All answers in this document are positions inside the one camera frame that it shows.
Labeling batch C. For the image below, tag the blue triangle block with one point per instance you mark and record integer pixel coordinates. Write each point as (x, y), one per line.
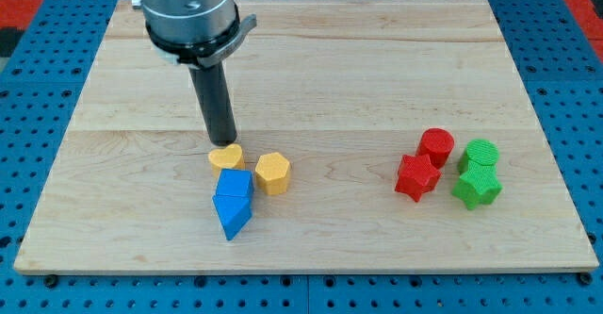
(234, 212)

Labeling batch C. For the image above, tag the red cylinder block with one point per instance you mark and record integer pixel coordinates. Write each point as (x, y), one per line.
(437, 143)

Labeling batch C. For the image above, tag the wooden board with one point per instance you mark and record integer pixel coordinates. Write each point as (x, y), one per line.
(343, 89)

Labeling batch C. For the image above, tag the red star block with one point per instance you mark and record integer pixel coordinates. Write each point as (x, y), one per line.
(416, 176)

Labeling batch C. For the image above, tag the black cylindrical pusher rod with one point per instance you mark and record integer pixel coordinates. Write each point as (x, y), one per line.
(214, 100)

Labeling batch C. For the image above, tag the blue cube block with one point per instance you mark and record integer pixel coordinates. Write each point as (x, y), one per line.
(235, 183)

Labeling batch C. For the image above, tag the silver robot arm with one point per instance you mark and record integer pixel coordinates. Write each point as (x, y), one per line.
(201, 34)

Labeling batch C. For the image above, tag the green cylinder block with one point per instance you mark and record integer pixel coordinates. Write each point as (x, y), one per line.
(480, 151)

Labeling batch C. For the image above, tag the yellow hexagon block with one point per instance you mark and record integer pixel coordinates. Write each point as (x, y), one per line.
(272, 173)

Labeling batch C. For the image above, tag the green star block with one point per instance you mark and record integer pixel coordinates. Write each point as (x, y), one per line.
(477, 185)

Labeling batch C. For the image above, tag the yellow heart block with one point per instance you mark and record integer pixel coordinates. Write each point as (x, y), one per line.
(229, 157)

